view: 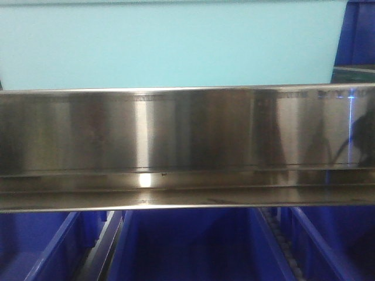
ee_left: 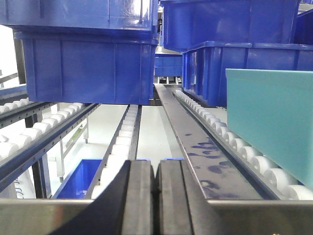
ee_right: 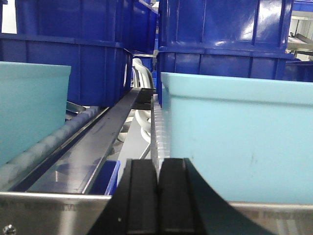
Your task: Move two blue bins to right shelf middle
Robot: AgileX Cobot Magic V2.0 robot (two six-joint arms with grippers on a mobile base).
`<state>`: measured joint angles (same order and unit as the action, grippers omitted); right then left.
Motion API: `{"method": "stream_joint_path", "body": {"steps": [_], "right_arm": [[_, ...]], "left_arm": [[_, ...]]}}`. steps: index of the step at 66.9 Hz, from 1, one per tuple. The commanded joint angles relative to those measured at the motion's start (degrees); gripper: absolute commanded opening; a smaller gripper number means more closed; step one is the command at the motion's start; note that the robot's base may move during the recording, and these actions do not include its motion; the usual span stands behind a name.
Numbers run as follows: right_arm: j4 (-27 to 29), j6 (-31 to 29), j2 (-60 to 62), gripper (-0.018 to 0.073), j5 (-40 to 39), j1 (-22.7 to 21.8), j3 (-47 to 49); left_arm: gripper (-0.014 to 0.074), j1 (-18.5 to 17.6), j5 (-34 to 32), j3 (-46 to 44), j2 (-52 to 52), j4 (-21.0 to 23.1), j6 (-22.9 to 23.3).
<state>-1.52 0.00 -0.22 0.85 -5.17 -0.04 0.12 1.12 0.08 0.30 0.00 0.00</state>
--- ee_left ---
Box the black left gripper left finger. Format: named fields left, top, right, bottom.
left=53, top=161, right=154, bottom=235

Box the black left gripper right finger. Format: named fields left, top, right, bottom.
left=156, top=160, right=222, bottom=235

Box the light teal plastic bin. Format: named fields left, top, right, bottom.
left=226, top=69, right=313, bottom=188

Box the blue bin on lower shelf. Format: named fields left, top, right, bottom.
left=52, top=159, right=101, bottom=199

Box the white roller track centre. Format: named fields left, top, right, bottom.
left=85, top=104, right=141, bottom=199

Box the distant blue bin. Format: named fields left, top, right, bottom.
left=155, top=54, right=183, bottom=77

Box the blue bin lower right stack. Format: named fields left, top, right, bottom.
left=182, top=41, right=313, bottom=108

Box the blue bin stack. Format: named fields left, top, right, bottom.
left=182, top=41, right=313, bottom=108
left=161, top=0, right=300, bottom=52
left=0, top=0, right=157, bottom=31
left=15, top=32, right=157, bottom=105

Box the blue bin lower left stack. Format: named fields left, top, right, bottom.
left=15, top=32, right=157, bottom=105

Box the white roller track far left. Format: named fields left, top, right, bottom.
left=0, top=97, right=56, bottom=128

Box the blue bin upper right stack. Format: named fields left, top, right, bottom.
left=161, top=0, right=300, bottom=52

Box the blue bin far right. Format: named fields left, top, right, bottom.
left=294, top=9, right=313, bottom=45

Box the blue bin upper left stack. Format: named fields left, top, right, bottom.
left=0, top=0, right=157, bottom=31

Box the grey metal divider rail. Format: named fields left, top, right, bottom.
left=154, top=83, right=264, bottom=200

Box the stainless steel shelf front rail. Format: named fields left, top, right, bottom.
left=0, top=194, right=313, bottom=235

